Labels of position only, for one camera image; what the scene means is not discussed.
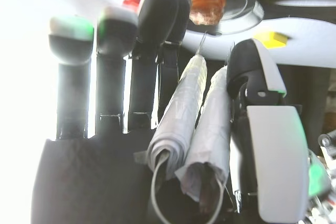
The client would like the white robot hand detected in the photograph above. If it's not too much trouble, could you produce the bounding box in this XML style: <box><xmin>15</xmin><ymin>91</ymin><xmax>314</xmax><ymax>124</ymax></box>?
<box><xmin>30</xmin><ymin>0</ymin><xmax>309</xmax><ymax>224</ymax></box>

